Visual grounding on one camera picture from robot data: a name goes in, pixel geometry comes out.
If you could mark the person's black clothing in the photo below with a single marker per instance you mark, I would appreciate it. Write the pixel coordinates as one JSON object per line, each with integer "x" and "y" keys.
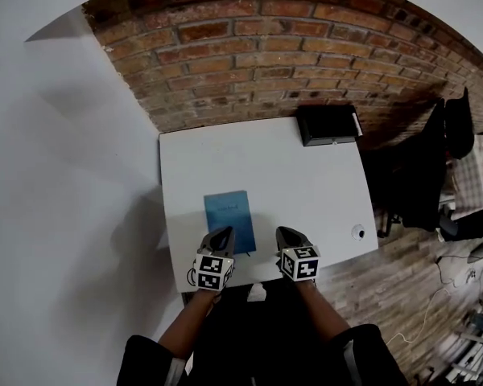
{"x": 265, "y": 348}

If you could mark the black metal box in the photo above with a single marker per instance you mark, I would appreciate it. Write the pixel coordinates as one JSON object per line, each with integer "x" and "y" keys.
{"x": 326, "y": 129}

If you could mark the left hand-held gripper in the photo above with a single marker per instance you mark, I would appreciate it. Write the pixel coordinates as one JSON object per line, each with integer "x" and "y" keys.
{"x": 211, "y": 272}

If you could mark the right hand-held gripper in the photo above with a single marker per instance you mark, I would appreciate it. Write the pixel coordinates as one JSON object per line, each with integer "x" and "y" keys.
{"x": 300, "y": 264}

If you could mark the white square table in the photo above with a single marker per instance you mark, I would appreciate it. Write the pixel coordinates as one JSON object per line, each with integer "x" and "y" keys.
{"x": 286, "y": 175}

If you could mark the blue notebook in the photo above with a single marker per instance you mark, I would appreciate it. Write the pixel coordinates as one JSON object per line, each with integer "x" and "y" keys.
{"x": 229, "y": 215}

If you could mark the person's left forearm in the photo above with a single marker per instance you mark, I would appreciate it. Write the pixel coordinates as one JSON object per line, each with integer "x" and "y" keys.
{"x": 189, "y": 324}

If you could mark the black office chair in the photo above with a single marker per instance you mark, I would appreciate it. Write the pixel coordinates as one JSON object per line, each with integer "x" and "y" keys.
{"x": 414, "y": 175}

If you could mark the checkered cloth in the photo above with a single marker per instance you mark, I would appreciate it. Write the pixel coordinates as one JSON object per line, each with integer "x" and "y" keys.
{"x": 473, "y": 175}

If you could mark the white marker pen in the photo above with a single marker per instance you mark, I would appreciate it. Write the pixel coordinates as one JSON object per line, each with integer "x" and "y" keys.
{"x": 356, "y": 123}

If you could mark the person's right forearm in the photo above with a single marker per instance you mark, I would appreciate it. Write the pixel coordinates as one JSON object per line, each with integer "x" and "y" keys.
{"x": 322, "y": 312}

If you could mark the metal rack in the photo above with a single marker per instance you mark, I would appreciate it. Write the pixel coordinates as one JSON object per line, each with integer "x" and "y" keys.
{"x": 475, "y": 348}

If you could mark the black bag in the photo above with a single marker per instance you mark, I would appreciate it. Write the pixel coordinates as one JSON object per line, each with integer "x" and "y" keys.
{"x": 471, "y": 227}

